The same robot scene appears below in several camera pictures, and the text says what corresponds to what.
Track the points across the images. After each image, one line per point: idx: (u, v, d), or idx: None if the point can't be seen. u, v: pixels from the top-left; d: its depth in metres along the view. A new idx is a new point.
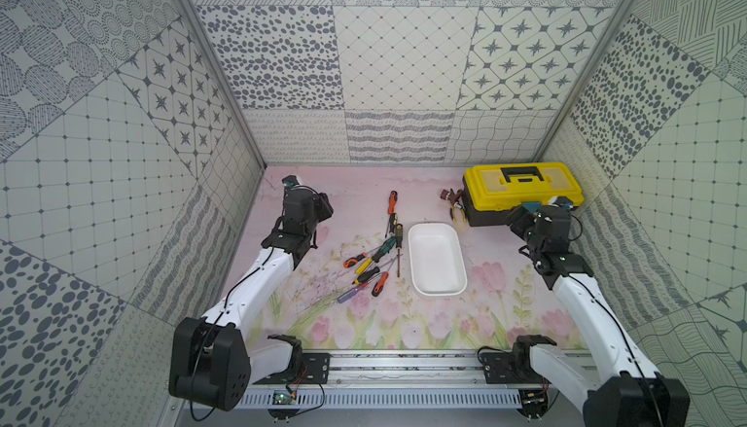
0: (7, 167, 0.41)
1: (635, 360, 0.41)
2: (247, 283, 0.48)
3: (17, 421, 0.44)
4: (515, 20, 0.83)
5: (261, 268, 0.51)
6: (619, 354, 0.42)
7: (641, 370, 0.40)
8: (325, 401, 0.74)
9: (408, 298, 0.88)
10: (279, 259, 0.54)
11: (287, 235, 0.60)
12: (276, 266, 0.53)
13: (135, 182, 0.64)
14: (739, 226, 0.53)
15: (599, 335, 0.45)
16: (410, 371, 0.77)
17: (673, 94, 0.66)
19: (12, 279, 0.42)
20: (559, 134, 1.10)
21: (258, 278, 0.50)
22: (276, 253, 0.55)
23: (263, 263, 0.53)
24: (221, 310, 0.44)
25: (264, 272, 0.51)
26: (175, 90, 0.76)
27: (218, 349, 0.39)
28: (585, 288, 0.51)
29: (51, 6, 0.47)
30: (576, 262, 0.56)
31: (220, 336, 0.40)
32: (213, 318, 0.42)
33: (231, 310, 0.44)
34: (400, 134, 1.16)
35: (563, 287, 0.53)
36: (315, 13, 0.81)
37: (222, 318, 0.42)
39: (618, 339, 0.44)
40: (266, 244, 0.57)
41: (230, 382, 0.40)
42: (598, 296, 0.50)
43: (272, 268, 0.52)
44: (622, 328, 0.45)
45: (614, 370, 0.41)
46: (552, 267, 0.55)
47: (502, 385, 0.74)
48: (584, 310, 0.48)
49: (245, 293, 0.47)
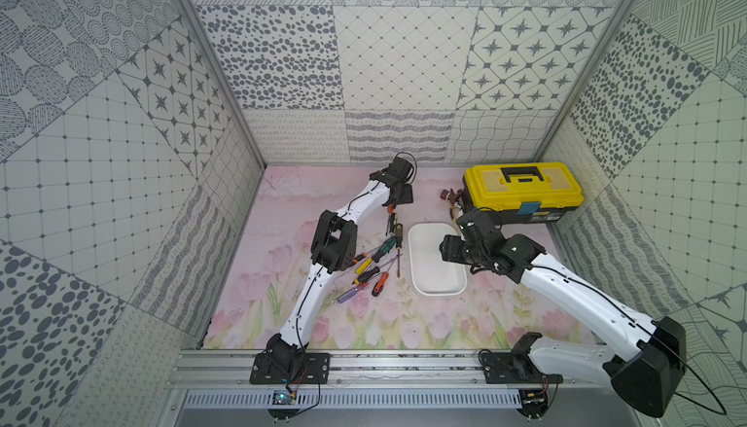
0: (7, 168, 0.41)
1: (634, 321, 0.42)
2: (362, 199, 0.72)
3: (17, 421, 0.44)
4: (515, 20, 0.83)
5: (369, 193, 0.74)
6: (624, 327, 0.42)
7: (647, 331, 0.41)
8: (320, 401, 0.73)
9: (408, 298, 0.88)
10: (381, 190, 0.76)
11: (387, 175, 0.81)
12: (378, 194, 0.75)
13: (135, 182, 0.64)
14: (738, 227, 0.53)
15: (597, 314, 0.44)
16: (410, 371, 0.77)
17: (673, 94, 0.66)
19: (12, 279, 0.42)
20: (559, 135, 1.10)
21: (368, 197, 0.73)
22: (378, 187, 0.77)
23: (372, 188, 0.76)
24: (345, 210, 0.68)
25: (371, 195, 0.74)
26: (175, 90, 0.76)
27: (345, 232, 0.64)
28: (550, 271, 0.50)
29: (52, 7, 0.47)
30: (528, 246, 0.54)
31: (346, 224, 0.65)
32: (343, 213, 0.68)
33: (350, 212, 0.68)
34: (400, 134, 1.16)
35: (531, 279, 0.52)
36: (315, 13, 0.81)
37: (346, 215, 0.67)
39: (611, 312, 0.44)
40: (373, 176, 0.80)
41: (345, 253, 0.65)
42: (564, 272, 0.49)
43: (377, 194, 0.75)
44: (600, 294, 0.46)
45: (632, 346, 0.41)
46: (513, 263, 0.53)
47: (502, 386, 0.74)
48: (567, 296, 0.47)
49: (362, 203, 0.71)
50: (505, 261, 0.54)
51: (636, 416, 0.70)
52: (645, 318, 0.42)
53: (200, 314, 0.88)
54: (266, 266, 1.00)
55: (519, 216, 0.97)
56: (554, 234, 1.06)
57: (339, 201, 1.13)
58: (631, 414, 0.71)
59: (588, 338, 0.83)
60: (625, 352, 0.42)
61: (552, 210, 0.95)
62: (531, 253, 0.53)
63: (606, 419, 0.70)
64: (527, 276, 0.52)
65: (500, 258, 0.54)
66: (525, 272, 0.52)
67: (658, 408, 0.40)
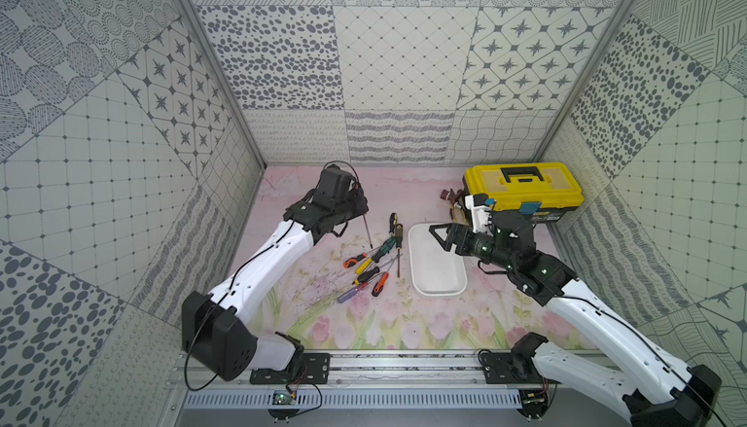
0: (7, 167, 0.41)
1: (670, 368, 0.40)
2: (259, 261, 0.47)
3: (18, 421, 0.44)
4: (515, 20, 0.83)
5: (274, 248, 0.48)
6: (657, 371, 0.40)
7: (681, 377, 0.39)
8: (324, 401, 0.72)
9: (408, 298, 0.88)
10: (297, 236, 0.51)
11: (311, 206, 0.56)
12: (291, 244, 0.50)
13: (135, 182, 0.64)
14: (738, 226, 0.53)
15: (627, 353, 0.42)
16: (410, 371, 0.77)
17: (673, 94, 0.66)
19: (12, 279, 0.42)
20: (559, 135, 1.10)
21: (269, 258, 0.47)
22: (295, 229, 0.52)
23: (277, 238, 0.50)
24: (228, 288, 0.43)
25: (276, 252, 0.48)
26: (175, 90, 0.76)
27: (217, 333, 0.39)
28: (582, 301, 0.47)
29: (52, 7, 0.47)
30: (559, 269, 0.51)
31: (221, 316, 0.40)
32: (218, 299, 0.42)
33: (235, 292, 0.43)
34: (400, 135, 1.16)
35: (560, 308, 0.50)
36: (315, 13, 0.81)
37: (225, 301, 0.42)
39: (645, 352, 0.42)
40: (288, 216, 0.54)
41: (228, 360, 0.40)
42: (596, 303, 0.47)
43: (287, 248, 0.49)
44: (633, 331, 0.44)
45: (665, 392, 0.39)
46: (540, 286, 0.51)
47: (502, 386, 0.74)
48: (596, 328, 0.45)
49: (256, 269, 0.45)
50: (533, 283, 0.51)
51: None
52: (680, 364, 0.41)
53: None
54: None
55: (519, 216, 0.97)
56: (554, 234, 1.06)
57: None
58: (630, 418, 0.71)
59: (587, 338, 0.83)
60: (654, 396, 0.41)
61: (552, 210, 0.95)
62: (560, 277, 0.50)
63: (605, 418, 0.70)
64: (555, 302, 0.50)
65: (526, 277, 0.52)
66: (555, 298, 0.49)
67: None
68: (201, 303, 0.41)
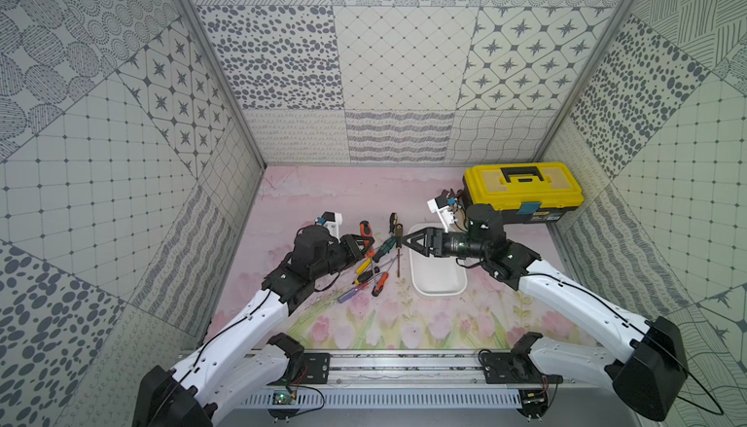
0: (7, 167, 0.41)
1: (628, 322, 0.43)
2: (230, 335, 0.46)
3: (18, 421, 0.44)
4: (515, 20, 0.83)
5: (247, 320, 0.48)
6: (617, 327, 0.43)
7: (639, 330, 0.42)
8: (326, 401, 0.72)
9: (408, 298, 0.88)
10: (271, 308, 0.51)
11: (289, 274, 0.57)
12: (266, 317, 0.50)
13: (135, 182, 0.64)
14: (739, 226, 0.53)
15: (590, 315, 0.45)
16: (410, 371, 0.77)
17: (673, 94, 0.66)
19: (12, 279, 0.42)
20: (559, 135, 1.10)
21: (240, 331, 0.47)
22: (271, 299, 0.52)
23: (252, 309, 0.50)
24: (195, 361, 0.42)
25: (249, 324, 0.48)
26: (175, 90, 0.76)
27: (175, 414, 0.37)
28: (544, 276, 0.51)
29: (51, 7, 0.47)
30: (522, 253, 0.56)
31: (177, 401, 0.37)
32: (180, 375, 0.41)
33: (199, 369, 0.42)
34: (400, 135, 1.16)
35: (528, 287, 0.53)
36: (315, 13, 0.81)
37: (187, 378, 0.41)
39: (604, 313, 0.45)
40: (266, 284, 0.54)
41: None
42: (559, 276, 0.51)
43: (261, 321, 0.49)
44: (596, 298, 0.47)
45: (626, 345, 0.41)
46: (510, 270, 0.55)
47: (502, 386, 0.74)
48: (559, 297, 0.49)
49: (226, 343, 0.45)
50: (504, 268, 0.56)
51: (636, 416, 0.70)
52: (638, 318, 0.43)
53: (200, 314, 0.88)
54: (266, 266, 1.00)
55: (519, 216, 0.97)
56: (554, 234, 1.06)
57: (339, 201, 1.13)
58: (630, 414, 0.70)
59: (587, 338, 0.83)
60: (622, 353, 0.43)
61: (552, 210, 0.95)
62: (526, 259, 0.55)
63: (606, 419, 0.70)
64: (524, 283, 0.53)
65: (498, 265, 0.56)
66: (522, 277, 0.53)
67: (658, 409, 0.40)
68: (162, 378, 0.40)
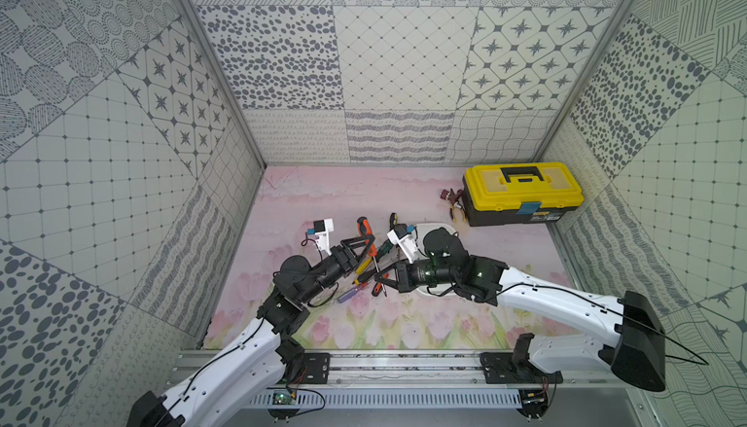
0: (7, 167, 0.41)
1: (605, 307, 0.44)
2: (221, 363, 0.47)
3: (17, 421, 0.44)
4: (515, 20, 0.83)
5: (239, 349, 0.50)
6: (597, 316, 0.43)
7: (618, 312, 0.43)
8: (327, 401, 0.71)
9: (408, 298, 0.88)
10: (265, 338, 0.52)
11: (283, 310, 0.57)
12: (257, 348, 0.51)
13: (135, 182, 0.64)
14: (738, 226, 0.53)
15: (571, 312, 0.46)
16: (409, 371, 0.77)
17: (673, 94, 0.66)
19: (12, 279, 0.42)
20: (559, 135, 1.10)
21: (231, 361, 0.48)
22: (266, 328, 0.53)
23: (245, 337, 0.51)
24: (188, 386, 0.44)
25: (239, 355, 0.49)
26: (175, 90, 0.76)
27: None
28: (519, 285, 0.51)
29: (51, 7, 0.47)
30: (492, 269, 0.54)
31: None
32: (169, 404, 0.42)
33: (189, 398, 0.43)
34: (400, 134, 1.16)
35: (507, 300, 0.53)
36: (315, 13, 0.81)
37: (176, 408, 0.42)
39: (583, 305, 0.45)
40: (261, 311, 0.56)
41: None
42: (532, 282, 0.50)
43: (252, 352, 0.50)
44: (568, 292, 0.47)
45: (612, 332, 0.42)
46: (484, 291, 0.54)
47: (502, 386, 0.74)
48: (540, 302, 0.49)
49: (217, 371, 0.46)
50: (479, 290, 0.54)
51: (636, 416, 0.70)
52: (611, 301, 0.44)
53: (200, 314, 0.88)
54: (266, 266, 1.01)
55: (519, 216, 0.97)
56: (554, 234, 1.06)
57: (338, 202, 1.11)
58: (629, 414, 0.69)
59: None
60: (608, 341, 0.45)
61: (552, 210, 0.95)
62: (496, 273, 0.54)
63: (608, 419, 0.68)
64: (502, 298, 0.53)
65: (473, 288, 0.54)
66: (499, 294, 0.52)
67: (657, 380, 0.41)
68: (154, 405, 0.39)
